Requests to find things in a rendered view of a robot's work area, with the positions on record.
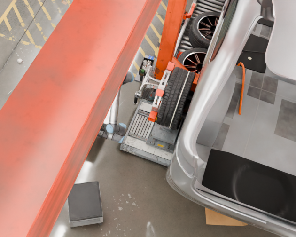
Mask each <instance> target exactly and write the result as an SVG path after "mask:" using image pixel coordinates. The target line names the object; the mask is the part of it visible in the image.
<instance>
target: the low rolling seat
mask: <svg viewBox="0 0 296 237"><path fill-rule="evenodd" d="M67 200H68V211H69V223H70V228H73V227H77V226H83V225H89V224H96V223H98V224H99V225H102V222H103V212H102V205H101V194H100V186H99V182H98V181H93V182H84V183H77V184H74V185H73V187H72V189H71V191H70V193H69V195H68V197H67Z"/></svg>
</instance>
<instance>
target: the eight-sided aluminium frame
mask: <svg viewBox="0 0 296 237"><path fill-rule="evenodd" d="M171 74H172V71H170V70H165V71H164V75H163V77H162V80H161V82H160V84H159V86H158V89H161V90H164V89H165V86H166V85H167V86H168V83H169V80H170V78H171ZM164 78H165V79H166V80H165V83H164V85H162V82H163V80H164ZM167 86H166V88H167ZM156 99H157V95H156V96H155V99H154V102H153V104H152V109H151V110H152V111H155V112H159V109H160V106H161V103H162V99H161V97H159V99H158V100H157V103H156ZM160 101H161V103H160ZM159 103H160V104H159Z"/></svg>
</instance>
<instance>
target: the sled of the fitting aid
mask: <svg viewBox="0 0 296 237"><path fill-rule="evenodd" d="M184 119H185V118H183V120H182V123H181V125H180V128H179V132H178V135H177V137H176V140H175V143H174V145H172V144H169V143H166V142H163V141H161V140H158V139H155V138H152V137H151V134H152V132H153V129H154V126H155V124H156V122H154V123H153V125H152V128H151V130H150V133H149V136H148V138H147V141H146V145H149V146H152V147H155V148H157V149H160V150H163V151H166V152H169V153H171V154H172V153H173V150H174V147H175V144H176V141H177V138H178V136H179V133H180V130H181V128H182V125H183V122H184Z"/></svg>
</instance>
